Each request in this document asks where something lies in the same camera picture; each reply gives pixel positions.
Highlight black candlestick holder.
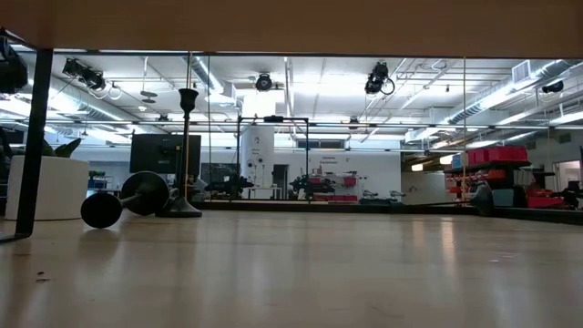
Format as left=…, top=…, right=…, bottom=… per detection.
left=80, top=170, right=170, bottom=230
left=155, top=87, right=203, bottom=219

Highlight white pillar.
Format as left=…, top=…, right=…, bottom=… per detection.
left=240, top=125, right=276, bottom=189

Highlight black monitor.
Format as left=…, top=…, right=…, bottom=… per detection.
left=129, top=133, right=202, bottom=176

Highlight thin brass vertical pole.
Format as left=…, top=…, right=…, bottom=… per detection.
left=462, top=57, right=467, bottom=202

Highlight shelf with red bins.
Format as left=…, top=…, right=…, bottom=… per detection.
left=444, top=145, right=532, bottom=195

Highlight green plant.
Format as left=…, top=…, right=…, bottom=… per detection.
left=40, top=137, right=83, bottom=159

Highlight large white planter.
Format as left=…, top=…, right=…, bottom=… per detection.
left=5, top=155, right=90, bottom=221

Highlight red storage bins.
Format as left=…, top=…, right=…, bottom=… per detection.
left=526, top=186, right=566, bottom=210

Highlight distant black station frame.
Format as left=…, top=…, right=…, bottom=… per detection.
left=235, top=115, right=311, bottom=201

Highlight black aluminium table frame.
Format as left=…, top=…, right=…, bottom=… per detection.
left=194, top=199, right=583, bottom=227

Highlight wall rack with red bins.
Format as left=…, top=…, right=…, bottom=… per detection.
left=308, top=175, right=359, bottom=202

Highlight black frame post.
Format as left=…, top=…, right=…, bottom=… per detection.
left=0, top=47, right=55, bottom=243

